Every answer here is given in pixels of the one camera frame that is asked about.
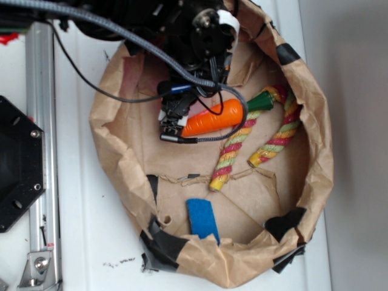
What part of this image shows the multicolour braided rope toy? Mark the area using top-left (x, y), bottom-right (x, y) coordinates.
top-left (209, 84), bottom-right (303, 193)

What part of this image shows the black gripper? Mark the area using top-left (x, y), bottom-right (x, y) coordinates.
top-left (156, 56), bottom-right (231, 143)

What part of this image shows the aluminium extrusion rail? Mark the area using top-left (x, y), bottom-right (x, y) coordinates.
top-left (16, 21), bottom-right (63, 291)

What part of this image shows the black thin cable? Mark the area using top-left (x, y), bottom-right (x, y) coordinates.
top-left (45, 19), bottom-right (225, 116)

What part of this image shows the black octagonal mount plate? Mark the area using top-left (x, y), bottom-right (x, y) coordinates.
top-left (1, 96), bottom-right (45, 233)

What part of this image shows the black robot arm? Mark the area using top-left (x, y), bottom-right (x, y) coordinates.
top-left (1, 1), bottom-right (239, 144)

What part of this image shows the brown paper bag basket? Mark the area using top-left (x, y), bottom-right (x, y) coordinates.
top-left (89, 1), bottom-right (333, 288)

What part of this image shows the grey braided cable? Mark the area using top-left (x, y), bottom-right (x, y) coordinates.
top-left (0, 0), bottom-right (249, 144)

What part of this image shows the blue sponge piece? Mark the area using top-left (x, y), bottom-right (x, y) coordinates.
top-left (186, 198), bottom-right (220, 245)

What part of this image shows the orange plastic carrot toy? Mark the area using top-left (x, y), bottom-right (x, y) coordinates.
top-left (182, 90), bottom-right (274, 137)

